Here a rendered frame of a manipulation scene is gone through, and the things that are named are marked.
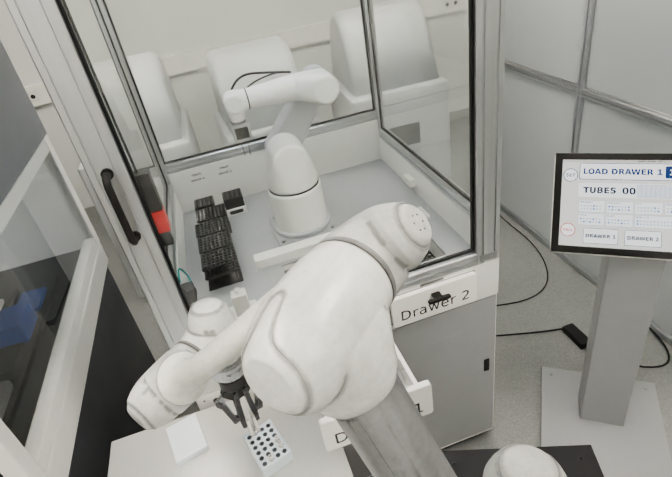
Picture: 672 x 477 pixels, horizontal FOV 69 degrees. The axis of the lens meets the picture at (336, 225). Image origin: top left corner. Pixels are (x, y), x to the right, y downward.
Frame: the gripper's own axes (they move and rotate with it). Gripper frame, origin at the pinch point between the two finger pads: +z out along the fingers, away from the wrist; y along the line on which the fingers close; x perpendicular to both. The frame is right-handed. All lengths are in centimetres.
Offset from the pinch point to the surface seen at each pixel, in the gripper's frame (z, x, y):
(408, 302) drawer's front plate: -6, 2, 56
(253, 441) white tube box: 5.3, -1.5, -1.4
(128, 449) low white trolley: 8.3, 21.9, -30.8
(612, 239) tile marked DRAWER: -16, -27, 112
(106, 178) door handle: -69, 18, -7
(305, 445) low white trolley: 8.3, -9.5, 9.5
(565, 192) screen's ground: -26, -11, 111
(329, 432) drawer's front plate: -4.8, -19.2, 13.5
